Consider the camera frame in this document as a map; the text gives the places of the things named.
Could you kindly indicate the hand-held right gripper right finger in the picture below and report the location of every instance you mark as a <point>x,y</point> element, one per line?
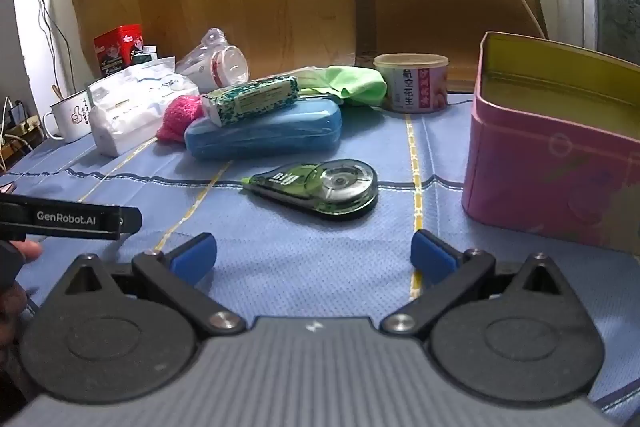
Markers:
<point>432,254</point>

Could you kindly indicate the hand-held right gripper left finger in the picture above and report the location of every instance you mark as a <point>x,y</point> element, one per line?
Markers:
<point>192,254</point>

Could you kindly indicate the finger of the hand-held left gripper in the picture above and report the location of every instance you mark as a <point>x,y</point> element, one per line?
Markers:
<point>70,219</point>

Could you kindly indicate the pink tin box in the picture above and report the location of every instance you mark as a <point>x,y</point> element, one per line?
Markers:
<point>525,167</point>

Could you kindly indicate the green cloth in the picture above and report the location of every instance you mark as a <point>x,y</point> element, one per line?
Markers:
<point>355,82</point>

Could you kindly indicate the person's left hand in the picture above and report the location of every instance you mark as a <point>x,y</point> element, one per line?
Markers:
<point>29,251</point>

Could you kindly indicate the white enamel mug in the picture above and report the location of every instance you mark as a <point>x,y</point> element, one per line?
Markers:
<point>72,117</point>

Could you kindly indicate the green correction tape dispenser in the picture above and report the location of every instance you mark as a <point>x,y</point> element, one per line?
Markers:
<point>340,187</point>

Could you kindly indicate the white plastic pack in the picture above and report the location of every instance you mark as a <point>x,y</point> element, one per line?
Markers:
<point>125,112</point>

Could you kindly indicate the pink fuzzy cloth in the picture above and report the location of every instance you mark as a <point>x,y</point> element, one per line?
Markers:
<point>175,119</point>

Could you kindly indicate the blue glasses case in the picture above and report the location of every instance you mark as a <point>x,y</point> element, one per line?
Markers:
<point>265,132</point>

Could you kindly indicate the green patterned tissue packet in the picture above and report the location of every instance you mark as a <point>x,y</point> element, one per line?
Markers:
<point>250,99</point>

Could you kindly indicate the round food can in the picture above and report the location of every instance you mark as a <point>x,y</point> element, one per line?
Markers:
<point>415,89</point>

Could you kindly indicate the red tin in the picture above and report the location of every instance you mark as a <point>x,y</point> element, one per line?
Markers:
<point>117,49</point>

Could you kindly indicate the clear plastic bag with cup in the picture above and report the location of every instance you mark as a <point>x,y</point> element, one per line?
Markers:
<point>220,67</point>

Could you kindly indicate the brown chair back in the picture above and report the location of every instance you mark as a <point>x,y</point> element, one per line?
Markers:
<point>440,7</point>

